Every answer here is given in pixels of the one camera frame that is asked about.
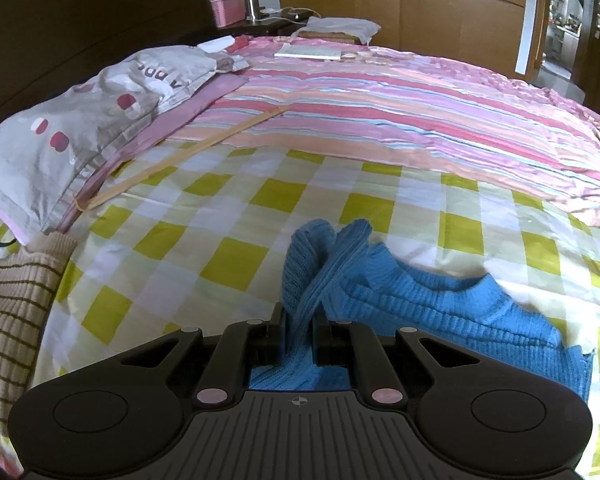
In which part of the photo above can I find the dark wooden headboard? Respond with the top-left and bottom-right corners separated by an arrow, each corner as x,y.
0,0 -> 215,123

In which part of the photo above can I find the yellow white checkered bedsheet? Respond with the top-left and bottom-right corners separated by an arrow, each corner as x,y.
30,145 -> 600,479

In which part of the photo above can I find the blue striped knit sweater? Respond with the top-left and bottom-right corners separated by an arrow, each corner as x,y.
250,219 -> 593,400

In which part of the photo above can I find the beige brown striped knit garment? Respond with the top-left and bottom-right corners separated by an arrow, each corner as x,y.
0,232 -> 78,431

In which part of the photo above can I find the pink striped quilt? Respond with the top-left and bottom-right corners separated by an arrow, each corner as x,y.
176,37 -> 600,226

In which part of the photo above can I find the silver metal thermos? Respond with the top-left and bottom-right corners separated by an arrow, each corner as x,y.
245,0 -> 261,23

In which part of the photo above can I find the wooden wardrobe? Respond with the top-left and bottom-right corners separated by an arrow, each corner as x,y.
280,0 -> 524,77

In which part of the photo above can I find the white book on bed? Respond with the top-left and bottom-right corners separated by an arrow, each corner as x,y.
274,44 -> 342,61

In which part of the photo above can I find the grey pillow with pink dots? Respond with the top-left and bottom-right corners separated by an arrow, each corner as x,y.
0,46 -> 249,245

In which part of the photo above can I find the long wooden stick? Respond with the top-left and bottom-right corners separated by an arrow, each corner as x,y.
74,106 -> 288,211

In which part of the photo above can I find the pink storage box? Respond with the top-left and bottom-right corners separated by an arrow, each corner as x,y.
210,0 -> 246,28

